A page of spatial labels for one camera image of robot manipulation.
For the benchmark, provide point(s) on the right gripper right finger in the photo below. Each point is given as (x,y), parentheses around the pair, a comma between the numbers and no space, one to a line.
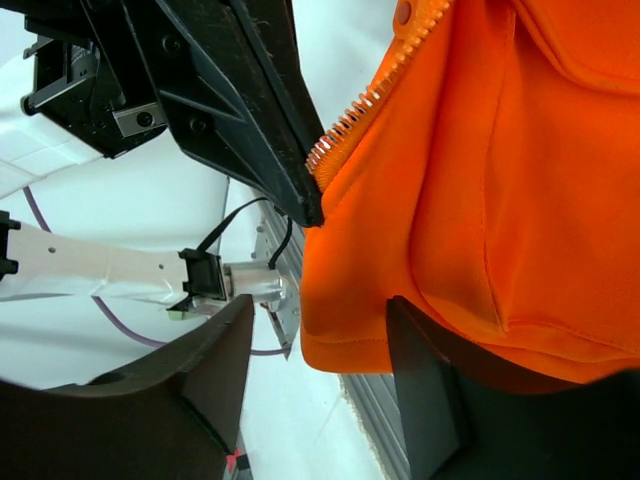
(469,414)

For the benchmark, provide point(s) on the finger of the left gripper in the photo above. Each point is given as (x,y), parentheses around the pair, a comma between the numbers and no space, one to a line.
(269,27)

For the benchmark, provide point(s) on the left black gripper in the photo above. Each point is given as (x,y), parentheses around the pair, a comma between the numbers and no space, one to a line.
(116,74)

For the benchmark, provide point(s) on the aluminium rail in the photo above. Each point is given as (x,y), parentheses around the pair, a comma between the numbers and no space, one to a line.
(373,395)

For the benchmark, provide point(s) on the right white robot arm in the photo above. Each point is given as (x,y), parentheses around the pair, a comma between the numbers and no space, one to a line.
(38,263)

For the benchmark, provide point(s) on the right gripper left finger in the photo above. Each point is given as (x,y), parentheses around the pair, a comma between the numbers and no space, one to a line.
(172,414)

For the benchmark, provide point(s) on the orange jacket with pink lining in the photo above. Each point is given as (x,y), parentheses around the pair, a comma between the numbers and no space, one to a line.
(490,176)

